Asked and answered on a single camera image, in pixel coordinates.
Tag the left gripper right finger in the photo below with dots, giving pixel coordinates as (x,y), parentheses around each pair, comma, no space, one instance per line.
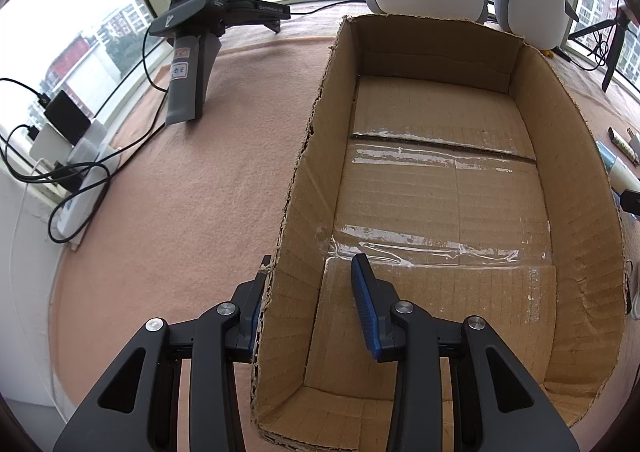
(496,404)

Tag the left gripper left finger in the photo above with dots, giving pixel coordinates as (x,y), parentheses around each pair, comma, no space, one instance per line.
(134,404)

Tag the white sunscreen bottle blue cap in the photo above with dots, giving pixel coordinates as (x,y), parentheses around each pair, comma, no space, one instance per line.
(620,175)

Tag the brown cardboard box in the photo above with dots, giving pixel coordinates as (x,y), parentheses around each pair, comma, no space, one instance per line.
(454,158)

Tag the gloved right hand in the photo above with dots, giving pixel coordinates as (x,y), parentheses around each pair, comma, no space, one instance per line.
(631,289)

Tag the patterned lighter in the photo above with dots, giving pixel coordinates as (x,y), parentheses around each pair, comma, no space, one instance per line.
(623,146)

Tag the black tripod stand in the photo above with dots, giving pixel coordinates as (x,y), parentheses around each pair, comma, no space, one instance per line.
(604,42)

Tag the pink table blanket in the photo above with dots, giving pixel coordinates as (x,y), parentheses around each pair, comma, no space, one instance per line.
(192,215)

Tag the white power strip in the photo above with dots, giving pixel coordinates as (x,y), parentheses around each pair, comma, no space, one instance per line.
(85,172)

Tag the white charger on strip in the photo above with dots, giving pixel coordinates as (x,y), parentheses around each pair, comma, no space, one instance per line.
(50,146)

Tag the black power adapter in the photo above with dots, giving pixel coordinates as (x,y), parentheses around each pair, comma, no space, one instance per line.
(67,118)

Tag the checkered cloth on sill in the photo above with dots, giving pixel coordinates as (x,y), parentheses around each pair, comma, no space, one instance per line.
(309,20)

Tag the spare black handheld gripper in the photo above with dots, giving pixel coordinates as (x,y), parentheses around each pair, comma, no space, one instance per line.
(193,28)

